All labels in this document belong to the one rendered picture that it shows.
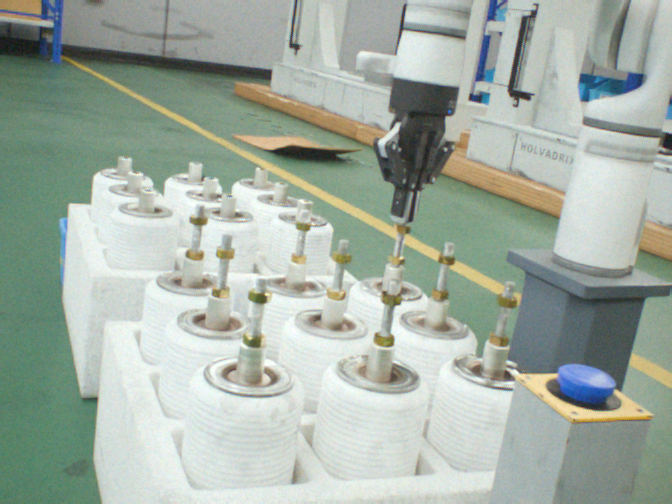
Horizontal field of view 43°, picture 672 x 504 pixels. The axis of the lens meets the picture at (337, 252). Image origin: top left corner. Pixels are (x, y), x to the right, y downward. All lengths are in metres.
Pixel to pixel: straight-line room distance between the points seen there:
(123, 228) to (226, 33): 6.35
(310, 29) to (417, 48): 4.45
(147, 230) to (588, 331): 0.59
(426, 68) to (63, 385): 0.68
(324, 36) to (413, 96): 4.39
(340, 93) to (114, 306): 3.58
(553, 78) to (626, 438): 2.99
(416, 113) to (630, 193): 0.28
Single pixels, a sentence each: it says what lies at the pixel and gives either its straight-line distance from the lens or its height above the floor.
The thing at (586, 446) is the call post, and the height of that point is 0.29.
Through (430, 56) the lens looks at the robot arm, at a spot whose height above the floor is 0.52.
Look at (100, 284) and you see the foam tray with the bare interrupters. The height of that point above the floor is 0.17.
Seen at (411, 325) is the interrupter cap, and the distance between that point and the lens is 0.88.
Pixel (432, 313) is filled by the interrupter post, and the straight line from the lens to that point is 0.89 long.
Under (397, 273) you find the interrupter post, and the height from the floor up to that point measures 0.28.
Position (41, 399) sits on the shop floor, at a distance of 1.22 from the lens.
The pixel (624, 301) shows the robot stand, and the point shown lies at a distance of 1.07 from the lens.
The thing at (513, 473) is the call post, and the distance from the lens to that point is 0.65.
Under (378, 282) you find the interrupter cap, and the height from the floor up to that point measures 0.25.
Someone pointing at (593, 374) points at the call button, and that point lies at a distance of 0.63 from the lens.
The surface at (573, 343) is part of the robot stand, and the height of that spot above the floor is 0.22.
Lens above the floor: 0.54
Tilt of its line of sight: 15 degrees down
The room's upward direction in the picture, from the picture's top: 9 degrees clockwise
